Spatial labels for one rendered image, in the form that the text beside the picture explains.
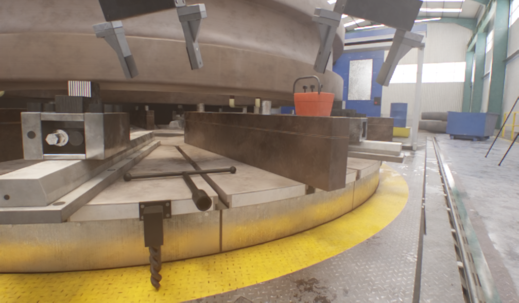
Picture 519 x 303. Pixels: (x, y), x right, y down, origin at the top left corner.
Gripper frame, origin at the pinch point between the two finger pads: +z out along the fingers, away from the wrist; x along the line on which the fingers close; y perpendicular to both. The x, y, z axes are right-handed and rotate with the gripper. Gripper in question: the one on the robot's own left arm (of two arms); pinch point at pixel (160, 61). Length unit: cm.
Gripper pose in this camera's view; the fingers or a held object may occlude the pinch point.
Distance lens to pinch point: 51.6
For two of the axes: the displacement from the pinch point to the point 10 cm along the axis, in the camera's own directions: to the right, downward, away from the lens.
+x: -9.8, 0.7, 1.6
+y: 1.1, -5.0, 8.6
